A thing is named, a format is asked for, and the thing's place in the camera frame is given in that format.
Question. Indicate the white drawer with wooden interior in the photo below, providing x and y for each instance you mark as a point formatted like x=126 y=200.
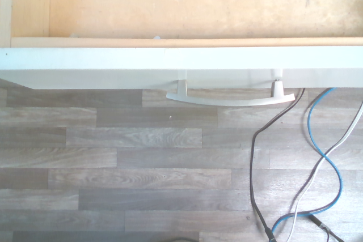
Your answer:
x=141 y=60

